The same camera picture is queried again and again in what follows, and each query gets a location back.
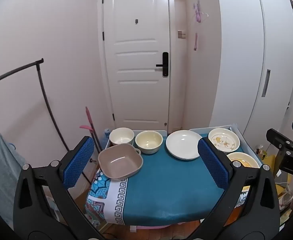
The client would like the teal patterned tablecloth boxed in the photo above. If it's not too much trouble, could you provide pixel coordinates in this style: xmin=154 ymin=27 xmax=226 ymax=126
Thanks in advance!
xmin=85 ymin=130 xmax=252 ymax=227

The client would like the black clothes rack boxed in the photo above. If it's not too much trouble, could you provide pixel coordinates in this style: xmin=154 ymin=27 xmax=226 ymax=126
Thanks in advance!
xmin=0 ymin=58 xmax=71 ymax=153

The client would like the cream round bowl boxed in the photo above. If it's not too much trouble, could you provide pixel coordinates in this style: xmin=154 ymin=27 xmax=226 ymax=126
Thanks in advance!
xmin=135 ymin=130 xmax=163 ymax=155

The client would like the pink square plastic basin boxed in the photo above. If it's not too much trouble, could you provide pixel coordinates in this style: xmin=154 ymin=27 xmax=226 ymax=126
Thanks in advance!
xmin=98 ymin=144 xmax=144 ymax=179

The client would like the cartoon print plate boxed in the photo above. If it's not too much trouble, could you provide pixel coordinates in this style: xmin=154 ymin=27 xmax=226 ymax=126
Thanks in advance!
xmin=208 ymin=128 xmax=240 ymax=153

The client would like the yellow rimmed plate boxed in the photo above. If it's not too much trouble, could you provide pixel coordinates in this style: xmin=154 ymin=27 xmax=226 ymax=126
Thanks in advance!
xmin=226 ymin=152 xmax=260 ymax=193

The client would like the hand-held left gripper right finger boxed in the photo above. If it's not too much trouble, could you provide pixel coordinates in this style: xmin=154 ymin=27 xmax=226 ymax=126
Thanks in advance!
xmin=190 ymin=137 xmax=280 ymax=240

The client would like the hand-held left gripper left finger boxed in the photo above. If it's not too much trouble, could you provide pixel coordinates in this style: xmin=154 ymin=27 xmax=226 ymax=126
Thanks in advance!
xmin=13 ymin=135 xmax=104 ymax=240

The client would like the grey cloth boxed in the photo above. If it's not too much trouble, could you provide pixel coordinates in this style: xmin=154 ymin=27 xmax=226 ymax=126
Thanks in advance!
xmin=0 ymin=127 xmax=29 ymax=228

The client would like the black door lock handle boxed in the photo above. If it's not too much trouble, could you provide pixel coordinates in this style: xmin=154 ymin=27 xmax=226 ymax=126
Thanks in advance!
xmin=156 ymin=52 xmax=169 ymax=77

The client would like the grey wardrobe handle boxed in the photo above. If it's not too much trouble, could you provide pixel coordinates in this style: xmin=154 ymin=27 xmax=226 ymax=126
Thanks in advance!
xmin=261 ymin=69 xmax=271 ymax=97

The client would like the pink mop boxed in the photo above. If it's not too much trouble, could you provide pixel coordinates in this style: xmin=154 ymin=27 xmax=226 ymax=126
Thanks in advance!
xmin=80 ymin=106 xmax=103 ymax=155

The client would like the yellow bag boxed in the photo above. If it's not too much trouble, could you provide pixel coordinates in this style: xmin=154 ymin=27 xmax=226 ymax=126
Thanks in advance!
xmin=261 ymin=154 xmax=278 ymax=173

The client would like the white panelled door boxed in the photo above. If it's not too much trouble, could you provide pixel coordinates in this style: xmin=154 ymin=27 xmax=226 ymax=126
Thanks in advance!
xmin=98 ymin=0 xmax=175 ymax=132

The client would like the purple wall decoration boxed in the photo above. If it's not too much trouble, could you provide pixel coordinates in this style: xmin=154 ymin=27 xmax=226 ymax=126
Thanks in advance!
xmin=192 ymin=0 xmax=209 ymax=23

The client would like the plain white plate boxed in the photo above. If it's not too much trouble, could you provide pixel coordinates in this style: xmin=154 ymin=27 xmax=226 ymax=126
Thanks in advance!
xmin=166 ymin=130 xmax=203 ymax=160

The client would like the white wardrobe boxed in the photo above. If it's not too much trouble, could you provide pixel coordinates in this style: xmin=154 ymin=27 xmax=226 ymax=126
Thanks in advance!
xmin=209 ymin=0 xmax=293 ymax=133

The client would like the white round bowl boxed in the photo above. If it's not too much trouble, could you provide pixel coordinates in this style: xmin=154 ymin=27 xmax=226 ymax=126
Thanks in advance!
xmin=109 ymin=127 xmax=135 ymax=146

